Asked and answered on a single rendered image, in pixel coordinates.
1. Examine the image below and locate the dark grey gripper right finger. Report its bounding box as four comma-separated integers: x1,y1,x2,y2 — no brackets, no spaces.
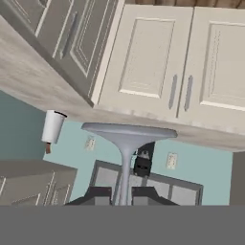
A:
131,186,180,207

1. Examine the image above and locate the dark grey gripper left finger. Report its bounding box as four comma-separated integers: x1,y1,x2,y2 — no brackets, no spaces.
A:
64,186,113,207

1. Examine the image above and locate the black small appliance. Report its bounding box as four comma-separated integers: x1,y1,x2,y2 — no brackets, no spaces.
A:
132,141,156,177

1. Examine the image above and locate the white paper towel roll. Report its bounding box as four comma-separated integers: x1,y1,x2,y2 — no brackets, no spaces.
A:
40,109,68,155

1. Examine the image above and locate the grey tall cupboard panel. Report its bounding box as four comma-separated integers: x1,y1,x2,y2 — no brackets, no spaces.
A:
229,150,245,207

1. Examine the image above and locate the cream cupboard door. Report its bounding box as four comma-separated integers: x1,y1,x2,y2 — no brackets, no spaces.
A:
0,0,52,36
91,3,195,120
35,0,120,99
177,6,245,129

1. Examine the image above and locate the grey glass-front wall cupboard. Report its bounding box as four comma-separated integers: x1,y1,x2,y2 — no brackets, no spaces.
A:
90,159,205,207

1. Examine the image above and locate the white wall socket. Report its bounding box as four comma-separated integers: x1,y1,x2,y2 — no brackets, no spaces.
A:
84,136,97,151
166,151,179,170

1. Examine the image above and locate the grey wall cupboards run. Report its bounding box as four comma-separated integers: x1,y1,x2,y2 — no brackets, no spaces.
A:
0,158,78,207

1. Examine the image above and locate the grey cupboard door handle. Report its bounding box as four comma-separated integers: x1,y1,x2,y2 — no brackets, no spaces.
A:
59,11,79,60
183,75,194,113
167,74,178,110

